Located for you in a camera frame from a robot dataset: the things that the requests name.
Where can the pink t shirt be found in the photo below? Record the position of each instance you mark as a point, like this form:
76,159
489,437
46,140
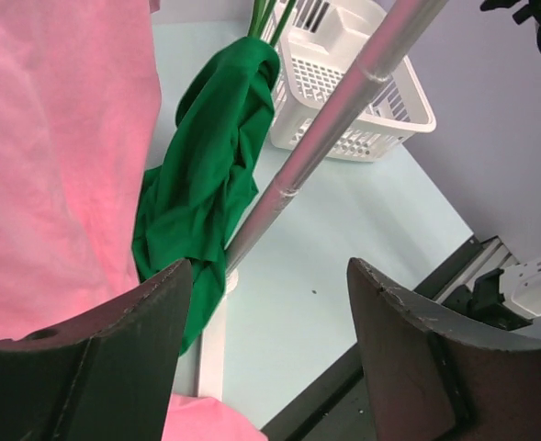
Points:
79,100

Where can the green t shirt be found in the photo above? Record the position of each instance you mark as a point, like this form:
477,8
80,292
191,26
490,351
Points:
191,203

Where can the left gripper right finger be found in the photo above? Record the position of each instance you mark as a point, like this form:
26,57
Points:
434,374

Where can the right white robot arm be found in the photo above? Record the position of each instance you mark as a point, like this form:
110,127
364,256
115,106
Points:
509,298

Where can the white plastic basket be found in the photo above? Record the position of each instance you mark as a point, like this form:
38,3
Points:
320,80

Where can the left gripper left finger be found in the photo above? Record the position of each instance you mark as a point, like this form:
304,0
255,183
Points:
106,374

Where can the grey clothes rack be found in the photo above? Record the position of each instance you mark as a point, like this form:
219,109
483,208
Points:
406,21

